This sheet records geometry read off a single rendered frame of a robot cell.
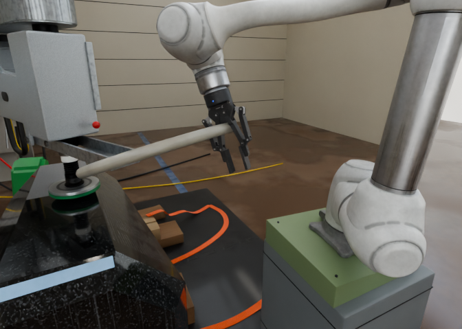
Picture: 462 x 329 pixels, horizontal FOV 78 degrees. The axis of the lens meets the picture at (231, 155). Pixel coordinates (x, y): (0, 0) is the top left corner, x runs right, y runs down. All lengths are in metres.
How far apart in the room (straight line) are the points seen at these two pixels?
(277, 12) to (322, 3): 0.14
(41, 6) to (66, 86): 0.29
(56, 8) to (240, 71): 6.06
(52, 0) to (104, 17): 5.06
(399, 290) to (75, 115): 1.34
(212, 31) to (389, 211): 0.55
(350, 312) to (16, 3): 1.47
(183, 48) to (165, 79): 5.89
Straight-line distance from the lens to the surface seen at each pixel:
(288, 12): 0.73
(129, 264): 1.11
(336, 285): 0.88
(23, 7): 1.36
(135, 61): 6.40
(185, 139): 0.69
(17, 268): 1.16
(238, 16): 0.67
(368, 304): 0.97
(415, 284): 1.10
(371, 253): 0.74
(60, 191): 1.50
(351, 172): 0.92
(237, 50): 7.12
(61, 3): 1.36
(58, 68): 1.35
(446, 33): 0.71
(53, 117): 1.35
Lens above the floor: 1.44
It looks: 18 degrees down
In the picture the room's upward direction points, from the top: straight up
